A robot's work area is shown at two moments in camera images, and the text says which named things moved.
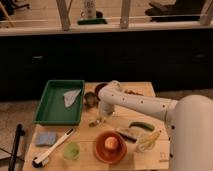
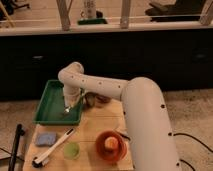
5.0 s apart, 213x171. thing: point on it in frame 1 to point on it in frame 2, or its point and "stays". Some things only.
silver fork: (99, 123) to (67, 109)
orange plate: (111, 156) stays
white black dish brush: (40, 160) stays
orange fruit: (111, 142) stays
